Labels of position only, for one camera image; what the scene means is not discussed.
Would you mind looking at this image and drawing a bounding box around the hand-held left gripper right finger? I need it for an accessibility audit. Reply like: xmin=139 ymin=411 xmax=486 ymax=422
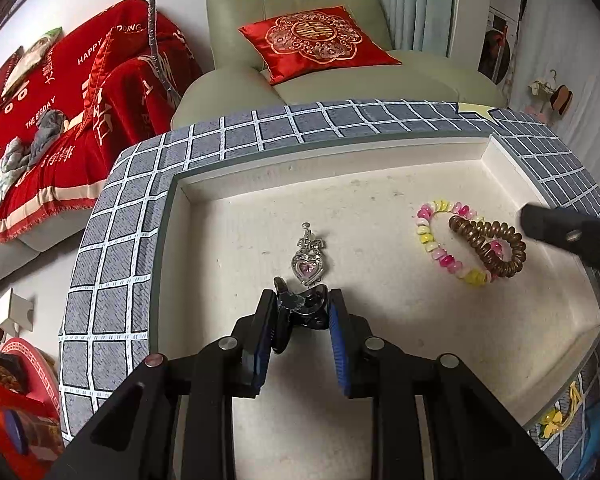
xmin=327 ymin=287 xmax=566 ymax=480

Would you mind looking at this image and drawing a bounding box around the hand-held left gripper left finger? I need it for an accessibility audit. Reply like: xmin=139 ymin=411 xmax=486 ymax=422
xmin=45 ymin=287 xmax=281 ymax=480

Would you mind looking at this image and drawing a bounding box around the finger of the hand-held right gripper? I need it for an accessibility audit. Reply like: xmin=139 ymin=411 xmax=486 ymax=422
xmin=520 ymin=202 xmax=600 ymax=286

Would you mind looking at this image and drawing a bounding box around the black hair claw clip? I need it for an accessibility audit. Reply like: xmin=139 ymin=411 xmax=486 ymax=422
xmin=271 ymin=276 xmax=331 ymax=356

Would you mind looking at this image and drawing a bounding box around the brown spiral hair tie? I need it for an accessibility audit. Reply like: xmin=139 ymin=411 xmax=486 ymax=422
xmin=448 ymin=215 xmax=527 ymax=278

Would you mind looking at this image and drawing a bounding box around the white jewelry tray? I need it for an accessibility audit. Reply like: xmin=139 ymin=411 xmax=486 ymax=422
xmin=149 ymin=130 xmax=600 ymax=431

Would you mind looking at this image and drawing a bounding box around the colourful bead bracelet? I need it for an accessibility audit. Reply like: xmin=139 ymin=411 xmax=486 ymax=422
xmin=415 ymin=200 xmax=506 ymax=287

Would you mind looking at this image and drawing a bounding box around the yellow flower hair tie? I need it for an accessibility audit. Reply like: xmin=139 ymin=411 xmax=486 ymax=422
xmin=540 ymin=382 xmax=581 ymax=438

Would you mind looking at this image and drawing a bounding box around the silver heart pendant pink gem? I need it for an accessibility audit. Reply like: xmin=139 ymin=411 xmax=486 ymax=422
xmin=290 ymin=222 xmax=327 ymax=288

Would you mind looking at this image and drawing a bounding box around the white washing machine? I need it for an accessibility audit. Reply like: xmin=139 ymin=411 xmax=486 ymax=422
xmin=477 ymin=5 xmax=521 ymax=101

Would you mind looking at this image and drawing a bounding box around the red patterned stool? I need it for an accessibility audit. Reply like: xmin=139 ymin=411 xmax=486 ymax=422
xmin=0 ymin=337 xmax=66 ymax=461

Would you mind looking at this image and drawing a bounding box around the white box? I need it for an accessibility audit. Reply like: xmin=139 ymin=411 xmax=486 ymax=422
xmin=0 ymin=287 xmax=36 ymax=343

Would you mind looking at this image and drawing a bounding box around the beige sofa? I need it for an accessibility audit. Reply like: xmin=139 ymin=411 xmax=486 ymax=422
xmin=0 ymin=175 xmax=111 ymax=291

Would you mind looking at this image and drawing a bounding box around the pale blue curtain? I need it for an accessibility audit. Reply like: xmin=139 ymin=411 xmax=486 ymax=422
xmin=357 ymin=0 xmax=461 ymax=56

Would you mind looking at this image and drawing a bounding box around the grey garment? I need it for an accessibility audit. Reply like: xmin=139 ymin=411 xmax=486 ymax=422
xmin=30 ymin=109 xmax=68 ymax=161

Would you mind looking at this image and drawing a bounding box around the red embroidered cushion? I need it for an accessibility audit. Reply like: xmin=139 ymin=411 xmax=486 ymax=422
xmin=238 ymin=6 xmax=402 ymax=86

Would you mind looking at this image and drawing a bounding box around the light blue white cloth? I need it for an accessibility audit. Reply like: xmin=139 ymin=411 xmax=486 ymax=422
xmin=0 ymin=137 xmax=33 ymax=226

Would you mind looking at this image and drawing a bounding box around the red satin cushion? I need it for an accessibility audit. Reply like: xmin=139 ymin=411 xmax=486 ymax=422
xmin=82 ymin=32 xmax=118 ymax=126

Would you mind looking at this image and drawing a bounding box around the pale green armchair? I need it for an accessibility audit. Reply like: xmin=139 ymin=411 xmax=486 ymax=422
xmin=170 ymin=0 xmax=506 ymax=131

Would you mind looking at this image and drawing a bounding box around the red printed sofa blanket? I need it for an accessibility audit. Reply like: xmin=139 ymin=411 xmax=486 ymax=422
xmin=0 ymin=0 xmax=203 ymax=241

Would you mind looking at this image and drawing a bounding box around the silver wrapped pole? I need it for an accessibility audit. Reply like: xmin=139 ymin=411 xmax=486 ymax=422
xmin=147 ymin=0 xmax=181 ymax=106

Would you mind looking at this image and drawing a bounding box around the printed photo pillow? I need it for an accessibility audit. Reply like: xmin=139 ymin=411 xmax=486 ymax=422
xmin=2 ymin=27 xmax=63 ymax=93

